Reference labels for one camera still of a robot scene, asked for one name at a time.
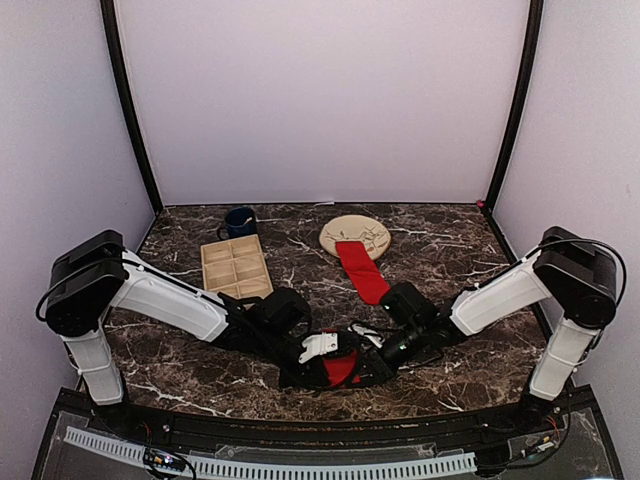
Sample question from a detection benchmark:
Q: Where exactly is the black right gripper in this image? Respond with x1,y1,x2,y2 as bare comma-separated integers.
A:
346,320,427,388

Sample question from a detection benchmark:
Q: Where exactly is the red santa sock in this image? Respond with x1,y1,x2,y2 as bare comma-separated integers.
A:
322,330,361,388

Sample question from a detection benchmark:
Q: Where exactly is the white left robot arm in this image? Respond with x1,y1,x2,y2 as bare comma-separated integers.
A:
35,230,359,436

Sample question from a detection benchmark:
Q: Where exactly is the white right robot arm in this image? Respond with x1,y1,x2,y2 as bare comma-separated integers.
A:
355,226,628,434

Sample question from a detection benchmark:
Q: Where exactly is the red sock on mat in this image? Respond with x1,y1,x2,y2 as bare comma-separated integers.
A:
335,241,390,305

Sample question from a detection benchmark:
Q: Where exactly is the round beige woven mat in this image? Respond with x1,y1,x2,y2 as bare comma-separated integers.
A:
319,214,392,260

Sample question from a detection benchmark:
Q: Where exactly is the wooden compartment tray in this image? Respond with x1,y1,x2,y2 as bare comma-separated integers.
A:
200,234,273,299

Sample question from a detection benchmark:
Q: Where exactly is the dark blue mug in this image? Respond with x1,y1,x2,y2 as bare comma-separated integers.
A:
216,207,257,240

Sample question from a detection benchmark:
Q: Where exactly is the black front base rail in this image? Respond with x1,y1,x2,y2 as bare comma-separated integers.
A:
132,405,521,446

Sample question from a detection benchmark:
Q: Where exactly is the white slotted cable duct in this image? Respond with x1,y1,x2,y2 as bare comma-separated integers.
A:
64,425,477,480

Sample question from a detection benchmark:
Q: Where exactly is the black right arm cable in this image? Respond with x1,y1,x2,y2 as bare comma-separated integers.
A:
539,237,628,351

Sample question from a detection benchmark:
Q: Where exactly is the black right frame post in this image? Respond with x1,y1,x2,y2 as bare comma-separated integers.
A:
484,0,544,215

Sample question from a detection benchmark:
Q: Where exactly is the black frame post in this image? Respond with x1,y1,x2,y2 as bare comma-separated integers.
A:
99,0,164,216
484,0,544,215

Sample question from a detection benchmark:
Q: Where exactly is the black left frame post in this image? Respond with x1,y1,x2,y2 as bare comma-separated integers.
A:
99,0,164,216

